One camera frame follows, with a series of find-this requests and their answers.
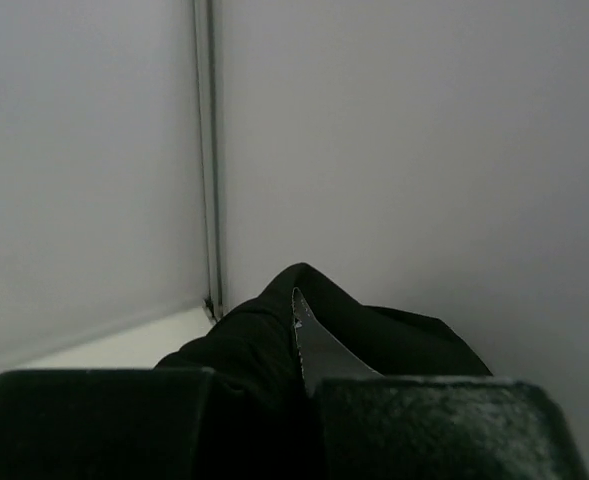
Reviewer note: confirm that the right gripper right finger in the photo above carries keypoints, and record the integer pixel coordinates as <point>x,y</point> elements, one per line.
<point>427,427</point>

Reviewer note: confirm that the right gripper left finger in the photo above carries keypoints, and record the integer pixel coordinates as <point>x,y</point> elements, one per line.
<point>107,424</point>

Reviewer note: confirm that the black trousers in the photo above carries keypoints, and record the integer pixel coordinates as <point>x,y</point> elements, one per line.
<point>259,423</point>

